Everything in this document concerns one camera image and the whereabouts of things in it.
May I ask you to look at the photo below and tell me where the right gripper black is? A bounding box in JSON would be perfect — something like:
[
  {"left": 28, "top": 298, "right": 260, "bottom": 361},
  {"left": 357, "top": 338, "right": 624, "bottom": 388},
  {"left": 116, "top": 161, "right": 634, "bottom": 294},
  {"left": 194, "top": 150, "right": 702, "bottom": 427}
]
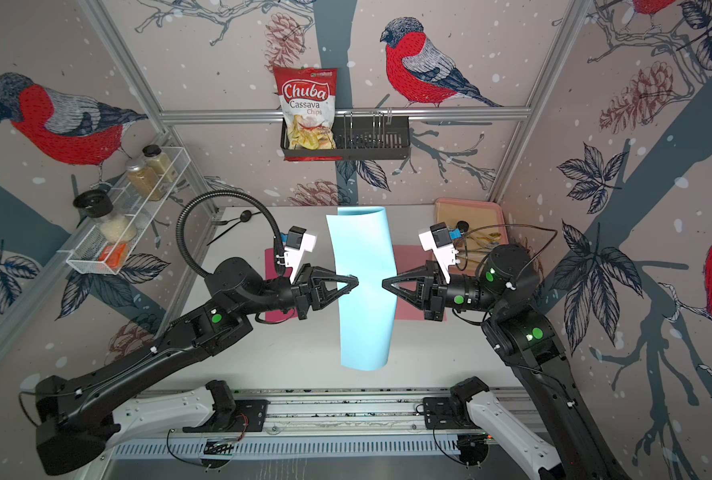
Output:
[{"left": 385, "top": 261, "right": 506, "bottom": 326}]

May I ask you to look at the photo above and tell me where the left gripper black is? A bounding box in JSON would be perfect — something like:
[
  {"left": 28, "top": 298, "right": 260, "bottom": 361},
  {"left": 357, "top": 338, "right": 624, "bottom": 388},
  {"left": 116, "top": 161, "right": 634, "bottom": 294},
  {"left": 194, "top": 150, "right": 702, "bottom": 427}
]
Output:
[{"left": 239, "top": 263, "right": 354, "bottom": 322}]

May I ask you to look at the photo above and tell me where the magenta paper sheet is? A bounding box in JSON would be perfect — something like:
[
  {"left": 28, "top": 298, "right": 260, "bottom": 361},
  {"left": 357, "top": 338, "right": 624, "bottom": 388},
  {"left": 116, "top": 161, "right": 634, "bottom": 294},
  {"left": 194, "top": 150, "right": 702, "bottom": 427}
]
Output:
[{"left": 264, "top": 248, "right": 298, "bottom": 324}]

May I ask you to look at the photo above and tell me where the light blue paper sheet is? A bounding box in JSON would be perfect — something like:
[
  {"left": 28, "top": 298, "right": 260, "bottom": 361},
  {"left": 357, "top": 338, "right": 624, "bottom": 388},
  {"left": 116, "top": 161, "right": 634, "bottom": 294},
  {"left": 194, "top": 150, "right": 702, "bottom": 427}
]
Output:
[{"left": 327, "top": 206, "right": 398, "bottom": 371}]

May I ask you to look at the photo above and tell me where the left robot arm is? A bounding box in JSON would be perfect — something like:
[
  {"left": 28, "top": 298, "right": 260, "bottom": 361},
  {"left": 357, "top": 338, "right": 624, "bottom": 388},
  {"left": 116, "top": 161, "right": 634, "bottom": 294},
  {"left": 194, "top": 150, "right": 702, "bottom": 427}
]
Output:
[{"left": 35, "top": 257, "right": 359, "bottom": 476}]

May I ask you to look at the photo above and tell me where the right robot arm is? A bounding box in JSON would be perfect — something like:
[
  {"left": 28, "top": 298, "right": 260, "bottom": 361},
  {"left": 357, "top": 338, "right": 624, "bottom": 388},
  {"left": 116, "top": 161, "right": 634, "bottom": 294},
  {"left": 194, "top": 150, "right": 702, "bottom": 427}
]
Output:
[{"left": 382, "top": 244, "right": 628, "bottom": 479}]

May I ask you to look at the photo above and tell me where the light pink paper sheet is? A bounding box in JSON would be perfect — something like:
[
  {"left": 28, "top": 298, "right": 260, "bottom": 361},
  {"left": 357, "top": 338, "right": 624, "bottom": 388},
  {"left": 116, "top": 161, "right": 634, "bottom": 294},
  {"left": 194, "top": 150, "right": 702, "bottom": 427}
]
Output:
[{"left": 393, "top": 245, "right": 436, "bottom": 321}]

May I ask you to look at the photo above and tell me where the pink plastic tray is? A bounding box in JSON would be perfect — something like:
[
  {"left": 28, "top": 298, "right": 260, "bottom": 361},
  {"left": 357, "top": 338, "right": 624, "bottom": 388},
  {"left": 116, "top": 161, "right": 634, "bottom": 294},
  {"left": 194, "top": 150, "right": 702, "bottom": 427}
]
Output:
[{"left": 432, "top": 197, "right": 516, "bottom": 281}]

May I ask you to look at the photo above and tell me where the black spoon on table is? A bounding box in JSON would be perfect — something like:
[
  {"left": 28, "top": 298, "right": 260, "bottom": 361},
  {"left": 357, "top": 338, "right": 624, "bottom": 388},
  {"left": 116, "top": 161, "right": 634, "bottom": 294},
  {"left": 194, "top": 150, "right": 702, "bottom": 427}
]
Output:
[{"left": 208, "top": 210, "right": 256, "bottom": 245}]

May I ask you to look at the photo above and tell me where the Chuba cassava chips bag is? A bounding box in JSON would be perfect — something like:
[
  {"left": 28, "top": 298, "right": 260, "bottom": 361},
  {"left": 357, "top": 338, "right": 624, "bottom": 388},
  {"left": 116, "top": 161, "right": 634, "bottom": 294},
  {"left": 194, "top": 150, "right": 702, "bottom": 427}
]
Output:
[{"left": 273, "top": 66, "right": 338, "bottom": 152}]

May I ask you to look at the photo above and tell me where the tan spice bottle front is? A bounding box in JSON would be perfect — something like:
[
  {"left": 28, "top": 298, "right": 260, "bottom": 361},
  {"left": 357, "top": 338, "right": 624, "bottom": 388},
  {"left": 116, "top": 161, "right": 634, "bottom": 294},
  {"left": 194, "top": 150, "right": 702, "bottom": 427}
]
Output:
[{"left": 126, "top": 158, "right": 164, "bottom": 202}]

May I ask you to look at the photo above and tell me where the tan spice bottle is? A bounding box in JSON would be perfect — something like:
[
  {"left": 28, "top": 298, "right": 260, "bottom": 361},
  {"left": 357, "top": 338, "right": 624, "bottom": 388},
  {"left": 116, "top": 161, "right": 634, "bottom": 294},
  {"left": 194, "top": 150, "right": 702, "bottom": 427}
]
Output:
[
  {"left": 126, "top": 158, "right": 164, "bottom": 202},
  {"left": 143, "top": 144, "right": 179, "bottom": 183}
]

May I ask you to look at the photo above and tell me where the small red box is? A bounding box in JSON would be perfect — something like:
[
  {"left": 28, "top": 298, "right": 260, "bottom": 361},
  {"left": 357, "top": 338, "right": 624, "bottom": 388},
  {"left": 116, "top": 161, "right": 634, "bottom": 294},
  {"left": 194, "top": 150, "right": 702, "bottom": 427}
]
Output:
[{"left": 98, "top": 243, "right": 129, "bottom": 270}]

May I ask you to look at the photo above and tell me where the tan spice bottle rear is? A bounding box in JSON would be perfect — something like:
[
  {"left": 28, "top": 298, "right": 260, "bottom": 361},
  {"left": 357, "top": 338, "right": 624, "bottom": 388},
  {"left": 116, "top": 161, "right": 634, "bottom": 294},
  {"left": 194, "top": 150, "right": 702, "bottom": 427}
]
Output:
[{"left": 143, "top": 144, "right": 179, "bottom": 183}]

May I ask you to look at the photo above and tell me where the black lid grinder jar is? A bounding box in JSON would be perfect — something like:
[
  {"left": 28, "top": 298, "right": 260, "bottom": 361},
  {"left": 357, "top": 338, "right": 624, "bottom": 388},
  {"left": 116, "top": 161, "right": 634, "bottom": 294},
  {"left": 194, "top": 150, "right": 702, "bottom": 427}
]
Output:
[{"left": 73, "top": 189, "right": 138, "bottom": 245}]

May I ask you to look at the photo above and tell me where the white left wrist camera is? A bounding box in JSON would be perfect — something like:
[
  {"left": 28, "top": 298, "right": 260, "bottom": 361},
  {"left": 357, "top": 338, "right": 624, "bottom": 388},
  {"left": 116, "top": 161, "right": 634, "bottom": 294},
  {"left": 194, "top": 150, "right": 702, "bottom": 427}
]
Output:
[{"left": 284, "top": 226, "right": 317, "bottom": 283}]

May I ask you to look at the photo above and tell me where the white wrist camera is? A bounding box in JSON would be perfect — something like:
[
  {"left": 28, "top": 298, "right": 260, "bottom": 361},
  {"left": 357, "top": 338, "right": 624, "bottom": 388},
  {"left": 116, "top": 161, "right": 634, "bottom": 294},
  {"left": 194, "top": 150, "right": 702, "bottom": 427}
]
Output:
[
  {"left": 419, "top": 223, "right": 462, "bottom": 284},
  {"left": 284, "top": 226, "right": 317, "bottom": 283}
]

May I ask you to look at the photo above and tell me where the black corrugated cable hose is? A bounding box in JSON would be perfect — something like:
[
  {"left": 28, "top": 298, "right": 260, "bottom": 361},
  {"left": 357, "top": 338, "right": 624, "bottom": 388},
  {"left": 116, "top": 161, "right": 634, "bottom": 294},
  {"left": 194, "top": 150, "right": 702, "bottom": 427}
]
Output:
[{"left": 174, "top": 190, "right": 286, "bottom": 280}]

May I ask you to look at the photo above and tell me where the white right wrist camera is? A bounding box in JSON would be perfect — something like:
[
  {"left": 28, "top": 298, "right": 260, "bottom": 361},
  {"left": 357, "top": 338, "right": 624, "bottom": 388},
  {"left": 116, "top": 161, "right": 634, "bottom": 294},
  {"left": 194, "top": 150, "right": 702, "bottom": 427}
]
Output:
[{"left": 419, "top": 223, "right": 462, "bottom": 284}]

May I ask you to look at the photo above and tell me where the gold spoon cream handle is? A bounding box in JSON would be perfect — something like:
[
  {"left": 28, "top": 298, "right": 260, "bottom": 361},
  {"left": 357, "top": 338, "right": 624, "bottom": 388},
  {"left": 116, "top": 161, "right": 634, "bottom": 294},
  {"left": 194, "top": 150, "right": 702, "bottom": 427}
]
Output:
[{"left": 468, "top": 231, "right": 502, "bottom": 243}]

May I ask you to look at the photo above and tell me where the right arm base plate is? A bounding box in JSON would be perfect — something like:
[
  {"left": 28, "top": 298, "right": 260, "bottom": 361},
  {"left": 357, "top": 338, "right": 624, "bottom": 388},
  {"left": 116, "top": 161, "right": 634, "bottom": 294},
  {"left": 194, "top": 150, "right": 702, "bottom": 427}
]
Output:
[{"left": 422, "top": 392, "right": 507, "bottom": 430}]

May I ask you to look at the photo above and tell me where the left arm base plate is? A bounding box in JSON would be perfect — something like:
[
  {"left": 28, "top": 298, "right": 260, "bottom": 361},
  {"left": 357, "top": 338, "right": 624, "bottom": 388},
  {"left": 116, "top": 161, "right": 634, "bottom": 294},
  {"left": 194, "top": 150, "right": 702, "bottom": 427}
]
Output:
[{"left": 212, "top": 399, "right": 270, "bottom": 433}]

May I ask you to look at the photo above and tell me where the black wire wall basket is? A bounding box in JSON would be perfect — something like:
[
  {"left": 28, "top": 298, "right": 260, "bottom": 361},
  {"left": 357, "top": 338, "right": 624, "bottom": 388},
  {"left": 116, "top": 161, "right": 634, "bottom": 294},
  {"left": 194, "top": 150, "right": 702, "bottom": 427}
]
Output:
[{"left": 280, "top": 111, "right": 411, "bottom": 161}]

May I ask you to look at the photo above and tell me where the clear acrylic wall shelf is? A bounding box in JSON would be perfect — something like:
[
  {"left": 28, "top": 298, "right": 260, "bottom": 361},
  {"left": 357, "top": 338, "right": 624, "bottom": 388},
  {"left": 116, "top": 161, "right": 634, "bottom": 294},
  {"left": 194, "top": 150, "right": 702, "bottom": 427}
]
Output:
[{"left": 67, "top": 147, "right": 191, "bottom": 275}]

